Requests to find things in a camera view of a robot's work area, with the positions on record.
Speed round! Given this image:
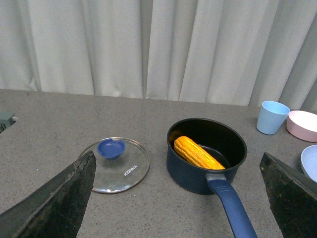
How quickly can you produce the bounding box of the light blue cup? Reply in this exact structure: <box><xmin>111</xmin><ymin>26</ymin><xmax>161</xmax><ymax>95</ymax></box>
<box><xmin>256</xmin><ymin>101</ymin><xmax>290</xmax><ymax>135</ymax></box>

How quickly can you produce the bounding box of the yellow corn cob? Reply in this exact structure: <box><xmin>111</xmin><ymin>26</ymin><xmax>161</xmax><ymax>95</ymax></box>
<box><xmin>173</xmin><ymin>136</ymin><xmax>225</xmax><ymax>170</ymax></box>

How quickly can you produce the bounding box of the grey green device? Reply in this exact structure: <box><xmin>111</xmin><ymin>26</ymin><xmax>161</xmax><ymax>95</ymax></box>
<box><xmin>0</xmin><ymin>112</ymin><xmax>18</xmax><ymax>133</ymax></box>

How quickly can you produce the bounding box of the dark blue saucepan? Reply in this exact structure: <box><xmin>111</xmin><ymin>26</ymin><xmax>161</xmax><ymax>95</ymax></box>
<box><xmin>166</xmin><ymin>118</ymin><xmax>257</xmax><ymax>238</ymax></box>

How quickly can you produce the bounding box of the glass pot lid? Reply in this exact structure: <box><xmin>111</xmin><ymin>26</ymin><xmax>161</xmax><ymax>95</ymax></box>
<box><xmin>80</xmin><ymin>137</ymin><xmax>150</xmax><ymax>194</ymax></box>

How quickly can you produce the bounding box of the white curtain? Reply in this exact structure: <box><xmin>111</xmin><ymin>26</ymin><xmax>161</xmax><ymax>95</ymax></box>
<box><xmin>0</xmin><ymin>0</ymin><xmax>317</xmax><ymax>111</ymax></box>

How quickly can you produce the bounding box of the pink bowl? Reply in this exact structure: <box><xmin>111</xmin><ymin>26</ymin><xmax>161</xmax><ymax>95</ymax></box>
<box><xmin>286</xmin><ymin>110</ymin><xmax>317</xmax><ymax>142</ymax></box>

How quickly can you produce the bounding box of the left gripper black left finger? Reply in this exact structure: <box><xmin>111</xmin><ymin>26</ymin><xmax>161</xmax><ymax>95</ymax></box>
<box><xmin>0</xmin><ymin>151</ymin><xmax>96</xmax><ymax>238</ymax></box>

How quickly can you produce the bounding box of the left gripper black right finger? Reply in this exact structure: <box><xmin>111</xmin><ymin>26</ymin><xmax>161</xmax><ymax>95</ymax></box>
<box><xmin>260</xmin><ymin>152</ymin><xmax>317</xmax><ymax>238</ymax></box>

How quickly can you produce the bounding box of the light blue plate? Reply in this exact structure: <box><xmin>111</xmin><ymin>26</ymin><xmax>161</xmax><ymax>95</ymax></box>
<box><xmin>301</xmin><ymin>145</ymin><xmax>317</xmax><ymax>182</ymax></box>

